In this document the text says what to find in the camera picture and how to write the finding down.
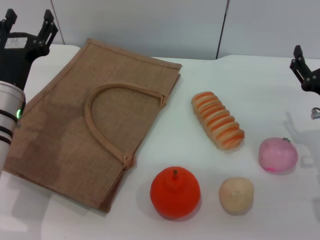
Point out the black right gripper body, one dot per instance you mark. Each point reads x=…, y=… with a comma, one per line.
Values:
x=313, y=83

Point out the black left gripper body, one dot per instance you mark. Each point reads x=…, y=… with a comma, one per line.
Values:
x=12, y=65

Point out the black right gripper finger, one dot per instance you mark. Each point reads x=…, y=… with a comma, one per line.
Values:
x=301, y=67

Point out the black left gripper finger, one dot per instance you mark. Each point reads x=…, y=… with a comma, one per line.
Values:
x=7, y=20
x=47, y=30

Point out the brown woven jute handbag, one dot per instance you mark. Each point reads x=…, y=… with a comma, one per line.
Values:
x=75, y=130

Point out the orange striped toy bread loaf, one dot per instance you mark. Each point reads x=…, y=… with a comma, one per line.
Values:
x=217, y=120

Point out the pink toy fruit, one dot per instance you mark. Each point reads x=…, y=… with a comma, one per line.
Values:
x=277, y=155

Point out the beige round bun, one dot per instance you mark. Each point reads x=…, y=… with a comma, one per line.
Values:
x=236, y=196

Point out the orange toy fruit with stem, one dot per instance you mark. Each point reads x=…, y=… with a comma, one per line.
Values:
x=175, y=197

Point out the thin dark wall strip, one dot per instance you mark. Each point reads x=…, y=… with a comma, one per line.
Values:
x=222, y=30

